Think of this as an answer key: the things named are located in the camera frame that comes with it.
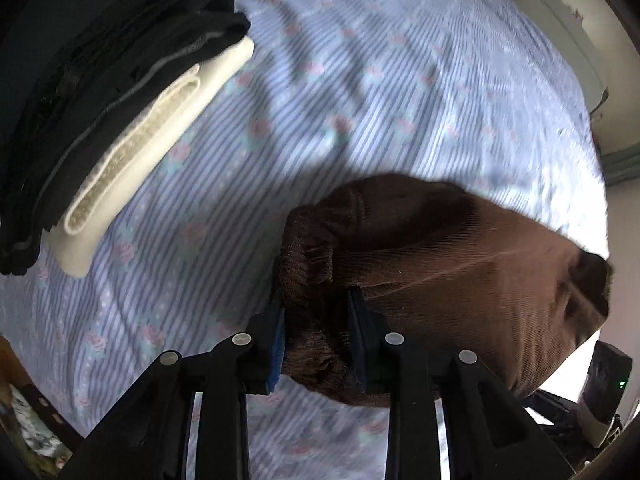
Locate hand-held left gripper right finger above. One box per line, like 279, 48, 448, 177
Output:
347, 286, 576, 480

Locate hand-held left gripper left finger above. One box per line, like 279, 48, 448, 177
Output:
59, 294, 287, 480

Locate brown knitted garment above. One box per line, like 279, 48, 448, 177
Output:
274, 173, 615, 407

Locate folded black pants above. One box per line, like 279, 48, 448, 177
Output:
0, 0, 251, 276

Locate striped floral bed sheet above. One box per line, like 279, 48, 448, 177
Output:
0, 0, 612, 480

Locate cream headboard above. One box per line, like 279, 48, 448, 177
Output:
460, 0, 640, 181

